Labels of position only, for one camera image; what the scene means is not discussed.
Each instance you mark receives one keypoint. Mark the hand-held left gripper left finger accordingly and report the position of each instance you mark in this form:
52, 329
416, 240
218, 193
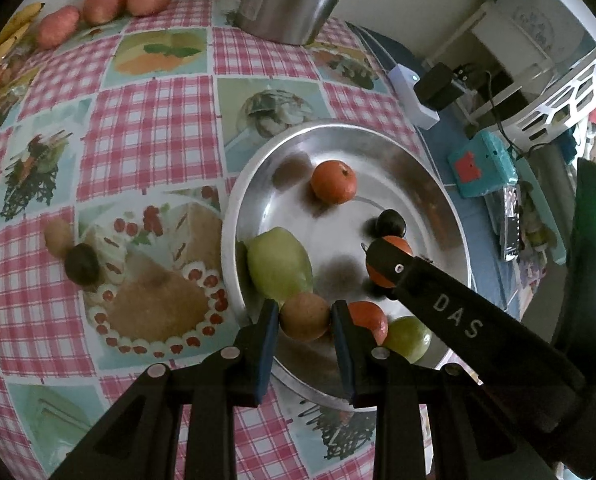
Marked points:
267, 350

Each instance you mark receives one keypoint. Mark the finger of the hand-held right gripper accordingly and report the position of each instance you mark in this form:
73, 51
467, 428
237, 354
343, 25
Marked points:
385, 260

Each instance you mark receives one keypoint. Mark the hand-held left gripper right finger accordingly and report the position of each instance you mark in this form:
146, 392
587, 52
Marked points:
343, 350

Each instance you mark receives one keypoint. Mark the orange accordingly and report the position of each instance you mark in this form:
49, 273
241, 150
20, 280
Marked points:
380, 278
334, 181
370, 316

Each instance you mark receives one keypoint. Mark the dark plum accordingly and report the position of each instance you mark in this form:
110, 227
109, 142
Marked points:
82, 263
390, 222

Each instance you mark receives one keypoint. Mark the brown kiwi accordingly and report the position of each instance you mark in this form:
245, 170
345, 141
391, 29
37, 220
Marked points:
57, 235
305, 317

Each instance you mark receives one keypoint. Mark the green mango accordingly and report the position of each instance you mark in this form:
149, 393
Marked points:
278, 265
409, 337

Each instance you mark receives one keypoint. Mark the round metal basin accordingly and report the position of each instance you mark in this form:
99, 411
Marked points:
418, 185

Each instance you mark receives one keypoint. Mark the black smartphone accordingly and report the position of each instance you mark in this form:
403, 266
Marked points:
510, 225

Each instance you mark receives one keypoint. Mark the teal box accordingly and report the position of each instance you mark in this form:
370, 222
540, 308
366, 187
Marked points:
483, 165

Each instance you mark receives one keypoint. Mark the white power strip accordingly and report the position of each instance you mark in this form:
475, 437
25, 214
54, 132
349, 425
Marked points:
408, 87

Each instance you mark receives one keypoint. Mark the black power adapter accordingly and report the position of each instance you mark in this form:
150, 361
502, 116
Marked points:
438, 91

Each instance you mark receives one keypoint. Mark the white plastic chair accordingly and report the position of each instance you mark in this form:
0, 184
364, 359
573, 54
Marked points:
563, 100

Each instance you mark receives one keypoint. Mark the pink checked tablecloth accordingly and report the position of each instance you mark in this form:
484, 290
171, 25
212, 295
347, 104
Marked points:
152, 125

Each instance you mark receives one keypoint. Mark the white shelf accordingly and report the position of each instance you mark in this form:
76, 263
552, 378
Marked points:
518, 25

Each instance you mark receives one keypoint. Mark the stainless steel thermos jug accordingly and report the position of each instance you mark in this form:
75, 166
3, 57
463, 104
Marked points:
298, 0

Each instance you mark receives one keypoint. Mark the bunch of yellow bananas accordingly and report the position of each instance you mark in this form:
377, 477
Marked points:
7, 35

